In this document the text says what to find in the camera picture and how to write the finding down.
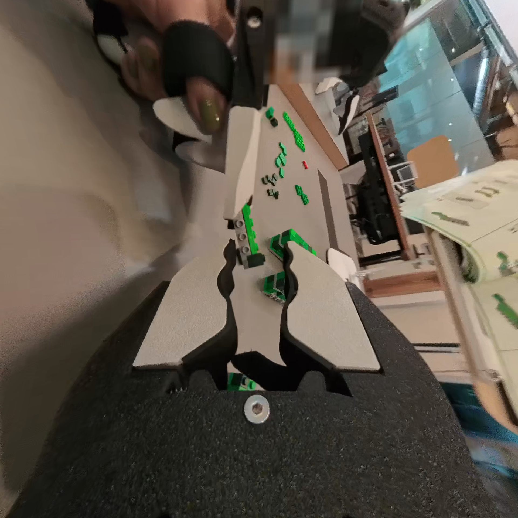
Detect black and white chair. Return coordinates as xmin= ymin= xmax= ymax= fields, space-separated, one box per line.
xmin=316 ymin=77 xmax=362 ymax=137

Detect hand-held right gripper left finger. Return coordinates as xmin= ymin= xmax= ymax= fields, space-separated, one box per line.
xmin=133 ymin=239 xmax=239 ymax=376

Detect wooden background desk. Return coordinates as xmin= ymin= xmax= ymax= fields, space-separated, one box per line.
xmin=356 ymin=113 xmax=419 ymax=268

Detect person's left hand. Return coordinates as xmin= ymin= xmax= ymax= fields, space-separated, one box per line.
xmin=119 ymin=0 xmax=240 ymax=136

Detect blue cloth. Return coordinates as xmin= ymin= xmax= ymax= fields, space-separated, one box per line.
xmin=441 ymin=382 xmax=518 ymax=488

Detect scattered small green bricks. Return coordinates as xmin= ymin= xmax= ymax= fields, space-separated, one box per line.
xmin=261 ymin=106 xmax=311 ymax=206

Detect glass partition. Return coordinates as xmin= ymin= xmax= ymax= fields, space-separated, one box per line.
xmin=382 ymin=0 xmax=518 ymax=171

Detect green brick cluster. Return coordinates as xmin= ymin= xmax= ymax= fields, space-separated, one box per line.
xmin=227 ymin=372 xmax=264 ymax=392

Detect pale green instruction booklet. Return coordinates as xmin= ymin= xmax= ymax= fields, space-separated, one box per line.
xmin=400 ymin=159 xmax=518 ymax=342

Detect green striped brick block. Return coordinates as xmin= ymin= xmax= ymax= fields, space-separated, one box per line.
xmin=262 ymin=271 xmax=289 ymax=304
xmin=269 ymin=228 xmax=317 ymax=260

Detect white rounded object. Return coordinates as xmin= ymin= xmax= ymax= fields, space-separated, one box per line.
xmin=326 ymin=248 xmax=365 ymax=293

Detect grey and green brick assembly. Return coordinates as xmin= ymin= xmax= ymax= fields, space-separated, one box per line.
xmin=233 ymin=202 xmax=267 ymax=270

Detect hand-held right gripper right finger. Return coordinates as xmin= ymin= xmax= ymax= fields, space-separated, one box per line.
xmin=278 ymin=241 xmax=382 ymax=373

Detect wooden chair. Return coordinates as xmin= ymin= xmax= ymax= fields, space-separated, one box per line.
xmin=406 ymin=135 xmax=460 ymax=189

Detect corrugated metal duct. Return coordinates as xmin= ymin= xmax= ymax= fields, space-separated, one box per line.
xmin=475 ymin=42 xmax=494 ymax=98

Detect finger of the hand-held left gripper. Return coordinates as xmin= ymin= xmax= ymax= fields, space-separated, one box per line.
xmin=242 ymin=111 xmax=264 ymax=201
xmin=224 ymin=106 xmax=260 ymax=221

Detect grey desk cable flap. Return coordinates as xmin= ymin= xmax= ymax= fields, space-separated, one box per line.
xmin=317 ymin=169 xmax=337 ymax=248

